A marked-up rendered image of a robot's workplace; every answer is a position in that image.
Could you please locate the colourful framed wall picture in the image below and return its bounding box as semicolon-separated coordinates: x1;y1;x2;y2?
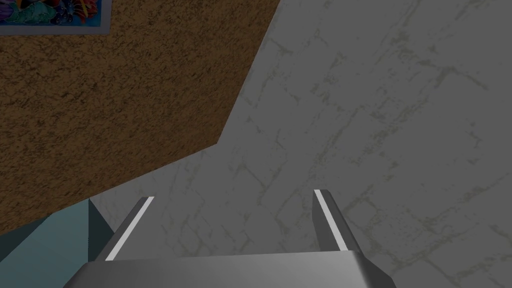
0;0;113;36

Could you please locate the pale blue cabinet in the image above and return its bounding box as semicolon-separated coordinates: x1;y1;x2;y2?
0;198;116;288

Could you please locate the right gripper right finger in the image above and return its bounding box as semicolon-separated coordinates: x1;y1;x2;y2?
311;189;364;254

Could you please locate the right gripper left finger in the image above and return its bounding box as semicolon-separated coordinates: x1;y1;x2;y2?
95;195;155;263

